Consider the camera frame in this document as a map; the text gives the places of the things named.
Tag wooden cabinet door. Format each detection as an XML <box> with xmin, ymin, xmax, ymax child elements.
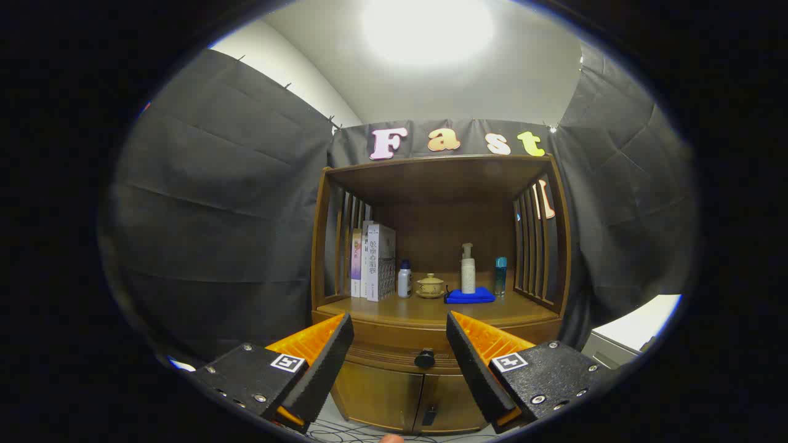
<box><xmin>411</xmin><ymin>371</ymin><xmax>490</xmax><ymax>436</ymax></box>
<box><xmin>331</xmin><ymin>360</ymin><xmax>425</xmax><ymax>431</ymax></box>

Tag brown wooden cabinet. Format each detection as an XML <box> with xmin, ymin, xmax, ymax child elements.
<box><xmin>311</xmin><ymin>154</ymin><xmax>572</xmax><ymax>436</ymax></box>

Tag black floor cables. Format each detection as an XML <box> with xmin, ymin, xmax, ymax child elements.
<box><xmin>306</xmin><ymin>420</ymin><xmax>499</xmax><ymax>443</ymax></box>

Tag white grey drawer unit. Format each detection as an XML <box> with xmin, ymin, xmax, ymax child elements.
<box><xmin>581</xmin><ymin>294</ymin><xmax>683</xmax><ymax>370</ymax></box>

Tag blue folded cloth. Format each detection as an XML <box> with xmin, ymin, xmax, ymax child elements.
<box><xmin>444</xmin><ymin>286</ymin><xmax>496</xmax><ymax>305</ymax></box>

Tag thin white book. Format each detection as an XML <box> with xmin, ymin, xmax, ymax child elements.
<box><xmin>360</xmin><ymin>220</ymin><xmax>374</xmax><ymax>299</ymax></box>

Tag white pump bottle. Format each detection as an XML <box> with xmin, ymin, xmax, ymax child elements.
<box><xmin>460</xmin><ymin>242</ymin><xmax>476</xmax><ymax>295</ymax></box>

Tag brown wooden drawer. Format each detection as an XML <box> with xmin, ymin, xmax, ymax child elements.
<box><xmin>313</xmin><ymin>311</ymin><xmax>562</xmax><ymax>376</ymax></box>

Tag wooden countertop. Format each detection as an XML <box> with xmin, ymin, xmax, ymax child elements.
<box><xmin>315</xmin><ymin>271</ymin><xmax>560</xmax><ymax>325</ymax></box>

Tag yellow lidded ceramic teacup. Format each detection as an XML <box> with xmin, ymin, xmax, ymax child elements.
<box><xmin>415</xmin><ymin>273</ymin><xmax>446</xmax><ymax>300</ymax></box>

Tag thick white patterned book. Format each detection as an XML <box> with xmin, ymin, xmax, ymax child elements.
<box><xmin>366</xmin><ymin>224</ymin><xmax>397</xmax><ymax>303</ymax></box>

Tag pink purple book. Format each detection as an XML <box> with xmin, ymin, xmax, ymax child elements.
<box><xmin>351</xmin><ymin>229</ymin><xmax>364</xmax><ymax>298</ymax></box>

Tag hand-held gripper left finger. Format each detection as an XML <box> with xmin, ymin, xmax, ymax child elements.
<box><xmin>192</xmin><ymin>313</ymin><xmax>356</xmax><ymax>434</ymax></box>

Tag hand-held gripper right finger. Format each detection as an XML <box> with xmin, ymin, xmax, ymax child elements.
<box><xmin>446</xmin><ymin>311</ymin><xmax>616</xmax><ymax>434</ymax></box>

